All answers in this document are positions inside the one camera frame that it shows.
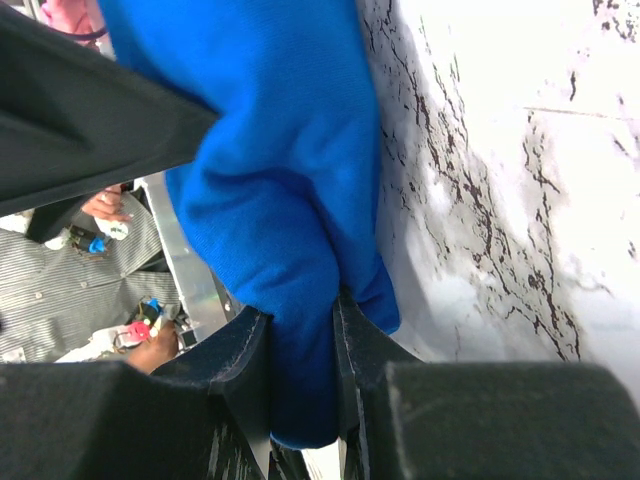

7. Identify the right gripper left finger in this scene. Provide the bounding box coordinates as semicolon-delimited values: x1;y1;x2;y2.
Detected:
1;308;270;479

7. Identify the aluminium frame rail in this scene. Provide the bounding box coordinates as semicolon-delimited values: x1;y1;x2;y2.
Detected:
140;172;235;342

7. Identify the person in striped shirt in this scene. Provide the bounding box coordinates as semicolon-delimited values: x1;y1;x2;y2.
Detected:
1;185;180;373

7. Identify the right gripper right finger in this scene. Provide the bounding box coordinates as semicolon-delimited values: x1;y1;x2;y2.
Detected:
333;292;639;479

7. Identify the pink cloth in background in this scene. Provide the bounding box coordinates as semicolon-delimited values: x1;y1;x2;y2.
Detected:
41;0;110;50

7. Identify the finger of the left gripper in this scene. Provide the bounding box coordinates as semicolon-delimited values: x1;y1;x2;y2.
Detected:
1;9;216;215

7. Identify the blue printed t shirt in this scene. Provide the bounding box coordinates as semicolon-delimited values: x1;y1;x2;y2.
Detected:
100;1;400;449

